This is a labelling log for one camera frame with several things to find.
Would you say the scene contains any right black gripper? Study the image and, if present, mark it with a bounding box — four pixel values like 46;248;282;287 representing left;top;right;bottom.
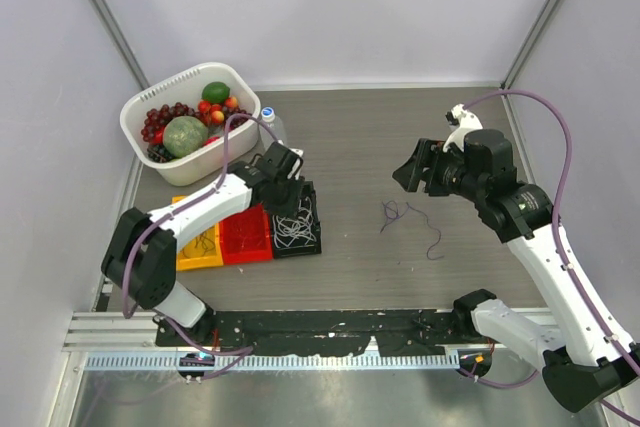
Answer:
393;137;486;203

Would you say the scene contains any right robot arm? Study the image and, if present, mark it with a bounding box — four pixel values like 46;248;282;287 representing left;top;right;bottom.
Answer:
392;129;639;412

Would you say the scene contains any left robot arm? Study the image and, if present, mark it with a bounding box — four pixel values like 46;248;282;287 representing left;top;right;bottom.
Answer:
101;142;304;346

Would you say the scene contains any black plastic bin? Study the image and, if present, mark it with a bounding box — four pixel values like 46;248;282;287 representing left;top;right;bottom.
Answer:
269;185;322;259

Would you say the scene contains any red plastic bin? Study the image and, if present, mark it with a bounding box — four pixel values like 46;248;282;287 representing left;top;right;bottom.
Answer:
219;205;273;265

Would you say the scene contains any clear water bottle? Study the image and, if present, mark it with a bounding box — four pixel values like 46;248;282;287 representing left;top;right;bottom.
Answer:
259;107;288;150

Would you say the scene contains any red apple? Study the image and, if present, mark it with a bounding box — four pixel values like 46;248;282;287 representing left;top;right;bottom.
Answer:
203;136;221;147

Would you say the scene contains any yellow plastic bin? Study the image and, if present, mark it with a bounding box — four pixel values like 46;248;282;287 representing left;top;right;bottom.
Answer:
176;224;224;272

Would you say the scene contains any red cherry cluster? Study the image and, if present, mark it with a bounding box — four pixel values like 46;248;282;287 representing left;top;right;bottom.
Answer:
197;96;248;133

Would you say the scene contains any green melon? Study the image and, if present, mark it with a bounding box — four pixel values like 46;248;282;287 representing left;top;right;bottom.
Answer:
162;116;208;158

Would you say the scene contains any green lime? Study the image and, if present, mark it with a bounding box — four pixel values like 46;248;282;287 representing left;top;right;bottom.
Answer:
201;81;231;104

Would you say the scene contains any white plastic basket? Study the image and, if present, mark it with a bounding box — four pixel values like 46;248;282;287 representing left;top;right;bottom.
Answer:
120;62;261;186

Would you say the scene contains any red grape bunch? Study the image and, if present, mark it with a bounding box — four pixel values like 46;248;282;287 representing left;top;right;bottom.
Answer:
140;102;196;145

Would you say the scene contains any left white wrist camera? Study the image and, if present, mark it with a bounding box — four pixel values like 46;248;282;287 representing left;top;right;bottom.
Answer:
291;148;304;161

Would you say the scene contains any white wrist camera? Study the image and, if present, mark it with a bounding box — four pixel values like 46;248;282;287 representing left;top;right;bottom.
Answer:
291;148;304;161
443;104;483;152

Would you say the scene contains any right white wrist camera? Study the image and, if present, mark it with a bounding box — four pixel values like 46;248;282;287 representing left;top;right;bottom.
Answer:
443;104;483;152

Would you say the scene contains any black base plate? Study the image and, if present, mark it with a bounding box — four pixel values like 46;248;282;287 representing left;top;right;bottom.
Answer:
185;309;493;357

